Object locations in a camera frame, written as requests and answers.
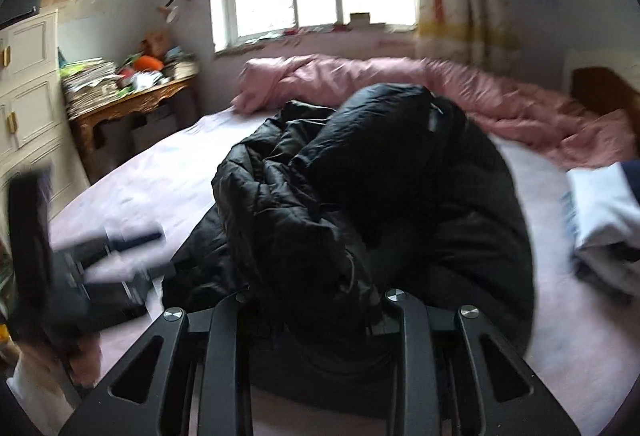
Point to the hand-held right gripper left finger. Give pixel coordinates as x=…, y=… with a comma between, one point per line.
x=225, y=331

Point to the person's left hand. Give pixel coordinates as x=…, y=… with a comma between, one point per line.
x=75, y=358

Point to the black down jacket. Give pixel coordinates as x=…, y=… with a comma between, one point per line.
x=375, y=191

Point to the wooden bed headboard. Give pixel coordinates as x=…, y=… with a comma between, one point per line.
x=600, y=86

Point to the pile of folded clothes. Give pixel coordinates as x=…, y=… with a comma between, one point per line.
x=610, y=226

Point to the brown plush toy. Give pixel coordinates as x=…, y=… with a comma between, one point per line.
x=155, y=42

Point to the wall lamp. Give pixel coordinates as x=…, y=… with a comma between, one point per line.
x=172, y=11

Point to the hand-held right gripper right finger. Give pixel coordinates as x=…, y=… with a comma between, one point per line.
x=412, y=331

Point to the stack of papers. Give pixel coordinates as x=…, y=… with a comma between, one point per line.
x=87, y=86

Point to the stack of books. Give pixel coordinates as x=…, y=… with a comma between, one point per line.
x=181, y=68

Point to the carved wooden desk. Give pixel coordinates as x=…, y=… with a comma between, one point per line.
x=125, y=103

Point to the pink quilt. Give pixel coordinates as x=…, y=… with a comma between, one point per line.
x=500, y=101

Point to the white cabinet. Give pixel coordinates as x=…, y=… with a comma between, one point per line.
x=30, y=91

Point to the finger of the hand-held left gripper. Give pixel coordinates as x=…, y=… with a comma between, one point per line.
x=130, y=240
x=120, y=298

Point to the clear plastic bag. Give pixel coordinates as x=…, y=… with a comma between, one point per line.
x=144, y=81

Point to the orange carrot plush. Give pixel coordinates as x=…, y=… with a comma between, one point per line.
x=149, y=62

